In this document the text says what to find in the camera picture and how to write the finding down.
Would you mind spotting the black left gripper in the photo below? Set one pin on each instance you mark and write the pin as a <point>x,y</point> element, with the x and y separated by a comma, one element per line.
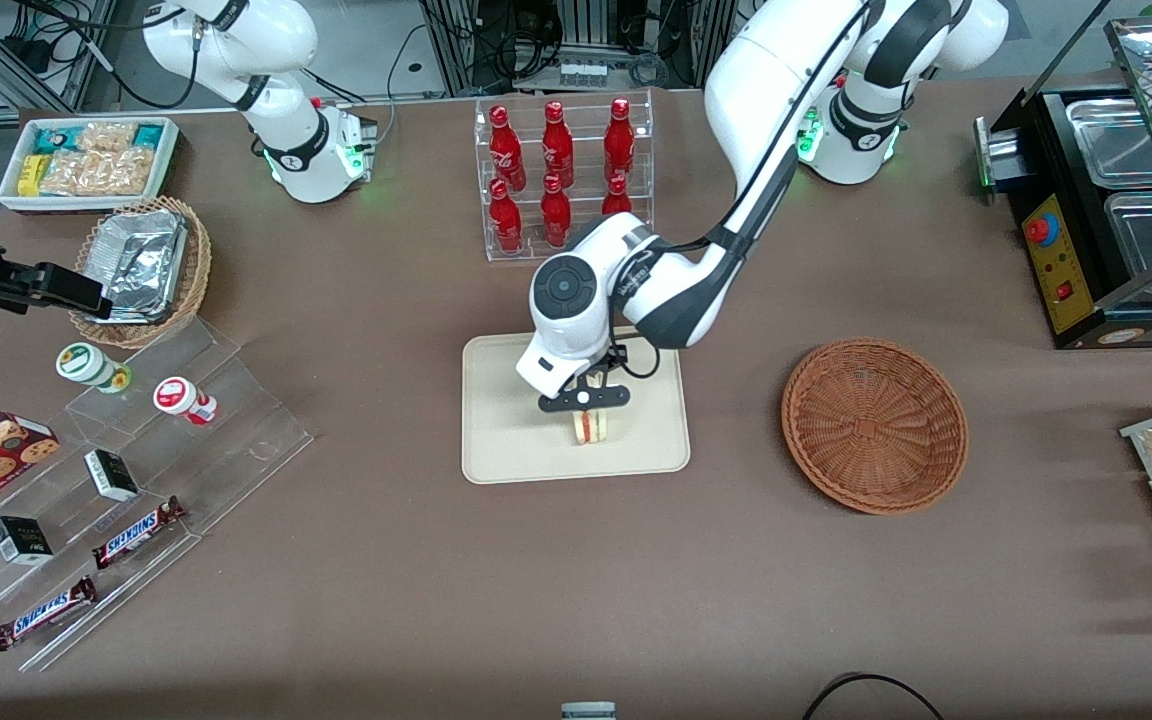
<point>618,355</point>

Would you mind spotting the triangular sandwich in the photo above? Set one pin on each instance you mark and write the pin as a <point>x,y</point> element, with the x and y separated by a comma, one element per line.
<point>591,430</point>

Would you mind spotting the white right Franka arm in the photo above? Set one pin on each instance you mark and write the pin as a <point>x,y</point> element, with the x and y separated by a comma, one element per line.
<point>276,40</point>

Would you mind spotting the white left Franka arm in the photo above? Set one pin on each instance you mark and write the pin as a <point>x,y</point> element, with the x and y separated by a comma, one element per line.
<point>766,80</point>

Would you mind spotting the cream plastic tray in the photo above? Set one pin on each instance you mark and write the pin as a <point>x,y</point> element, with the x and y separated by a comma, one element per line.
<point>506,430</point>

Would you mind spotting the light wicker basket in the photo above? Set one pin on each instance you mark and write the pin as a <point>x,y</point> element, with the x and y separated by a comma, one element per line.
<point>198,260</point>

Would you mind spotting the brown wicker basket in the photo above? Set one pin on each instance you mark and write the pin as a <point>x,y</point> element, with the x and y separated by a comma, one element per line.
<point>871,430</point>

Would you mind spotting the green lid yogurt cup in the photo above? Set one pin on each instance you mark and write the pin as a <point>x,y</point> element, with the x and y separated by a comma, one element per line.
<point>84,363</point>

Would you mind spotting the white rectangular snack bin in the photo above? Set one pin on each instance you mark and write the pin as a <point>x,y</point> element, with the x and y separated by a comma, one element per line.
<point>6,195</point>

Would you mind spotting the yellow snack packet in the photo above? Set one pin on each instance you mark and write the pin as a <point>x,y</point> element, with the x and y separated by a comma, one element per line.
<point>31,175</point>

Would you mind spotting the clear acrylic bottle rack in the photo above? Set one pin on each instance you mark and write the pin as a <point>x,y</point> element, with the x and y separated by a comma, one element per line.
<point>496,250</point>

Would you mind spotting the red cola bottle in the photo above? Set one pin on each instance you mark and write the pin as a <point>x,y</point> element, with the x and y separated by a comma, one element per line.
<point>619,145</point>
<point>557,148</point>
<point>506,222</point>
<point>506,150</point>
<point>556,218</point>
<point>617,198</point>

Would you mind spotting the small black box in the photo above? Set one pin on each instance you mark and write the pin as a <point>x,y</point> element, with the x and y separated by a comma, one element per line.
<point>21,540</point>
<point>111,475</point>

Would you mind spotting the stacked aluminium foil containers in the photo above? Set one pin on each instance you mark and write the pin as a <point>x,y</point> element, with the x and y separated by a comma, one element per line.
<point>141,262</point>

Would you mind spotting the clear bag of crackers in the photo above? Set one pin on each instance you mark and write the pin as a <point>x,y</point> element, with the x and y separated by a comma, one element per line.
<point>126,172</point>
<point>106,136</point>
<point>71,174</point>

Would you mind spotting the red lid yogurt cup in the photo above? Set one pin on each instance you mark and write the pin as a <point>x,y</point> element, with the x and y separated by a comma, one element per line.
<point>178,396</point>

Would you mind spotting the teal snack packet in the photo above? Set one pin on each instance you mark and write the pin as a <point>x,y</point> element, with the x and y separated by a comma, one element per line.
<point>148,136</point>
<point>55,139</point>

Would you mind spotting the Snickers chocolate bar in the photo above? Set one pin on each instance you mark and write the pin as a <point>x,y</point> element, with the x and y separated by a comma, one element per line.
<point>44,614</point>
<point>136,533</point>

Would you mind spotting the small grey device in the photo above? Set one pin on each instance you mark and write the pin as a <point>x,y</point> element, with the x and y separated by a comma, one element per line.
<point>588,712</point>

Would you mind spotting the clear acrylic stepped display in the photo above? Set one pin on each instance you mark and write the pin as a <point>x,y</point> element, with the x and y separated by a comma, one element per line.
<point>246,430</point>

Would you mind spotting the white power strip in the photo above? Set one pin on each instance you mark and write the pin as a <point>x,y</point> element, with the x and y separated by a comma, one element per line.
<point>583,73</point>

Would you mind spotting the red round knob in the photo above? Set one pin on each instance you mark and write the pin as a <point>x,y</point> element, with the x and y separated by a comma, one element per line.
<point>1041,231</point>

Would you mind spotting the black hot food warmer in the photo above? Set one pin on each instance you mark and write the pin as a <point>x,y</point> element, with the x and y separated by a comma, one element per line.
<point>1086,295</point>

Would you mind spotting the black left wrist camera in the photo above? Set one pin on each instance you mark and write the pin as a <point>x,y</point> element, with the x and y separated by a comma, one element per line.
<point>608,362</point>

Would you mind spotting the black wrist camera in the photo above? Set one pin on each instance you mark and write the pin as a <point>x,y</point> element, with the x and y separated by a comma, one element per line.
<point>608,362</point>
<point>56,288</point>

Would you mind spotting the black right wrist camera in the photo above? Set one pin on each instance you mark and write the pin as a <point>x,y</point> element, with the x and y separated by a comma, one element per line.
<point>56,288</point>

